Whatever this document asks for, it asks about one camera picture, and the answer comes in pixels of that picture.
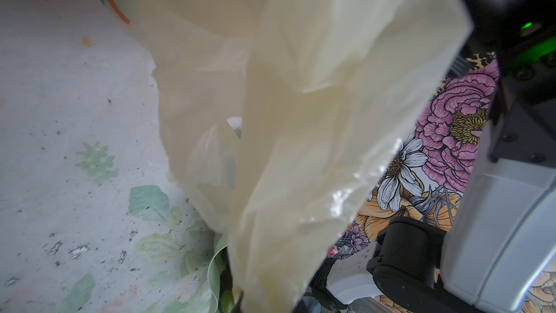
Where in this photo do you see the translucent plastic bag orange print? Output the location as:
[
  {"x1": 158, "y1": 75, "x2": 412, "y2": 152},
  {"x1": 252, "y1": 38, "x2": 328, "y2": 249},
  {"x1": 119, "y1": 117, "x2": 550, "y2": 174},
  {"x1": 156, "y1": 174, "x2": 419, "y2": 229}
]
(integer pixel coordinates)
[{"x1": 114, "y1": 0, "x2": 472, "y2": 312}]

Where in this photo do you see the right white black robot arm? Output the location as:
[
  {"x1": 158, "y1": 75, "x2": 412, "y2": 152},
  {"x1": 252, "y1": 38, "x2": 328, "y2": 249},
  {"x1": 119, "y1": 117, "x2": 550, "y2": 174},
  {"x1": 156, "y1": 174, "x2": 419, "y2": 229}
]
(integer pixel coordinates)
[{"x1": 308, "y1": 0, "x2": 555, "y2": 312}]

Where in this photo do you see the light green wavy plate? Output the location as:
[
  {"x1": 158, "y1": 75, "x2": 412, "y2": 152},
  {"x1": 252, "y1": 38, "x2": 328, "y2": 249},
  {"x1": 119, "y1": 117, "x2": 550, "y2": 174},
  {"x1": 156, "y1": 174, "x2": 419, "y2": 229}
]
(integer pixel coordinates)
[{"x1": 207, "y1": 233, "x2": 227, "y2": 313}]

